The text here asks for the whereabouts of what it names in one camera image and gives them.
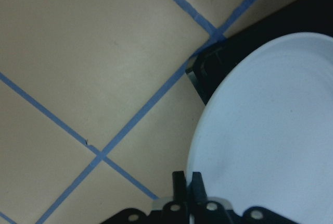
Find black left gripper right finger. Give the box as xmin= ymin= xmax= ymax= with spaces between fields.
xmin=191 ymin=172 xmax=229 ymax=223

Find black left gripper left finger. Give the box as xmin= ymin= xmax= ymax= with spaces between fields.
xmin=161 ymin=171 xmax=188 ymax=223

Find light blue plate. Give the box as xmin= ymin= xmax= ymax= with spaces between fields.
xmin=186 ymin=33 xmax=332 ymax=223

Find black dish rack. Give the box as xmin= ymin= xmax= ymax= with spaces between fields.
xmin=186 ymin=0 xmax=332 ymax=104

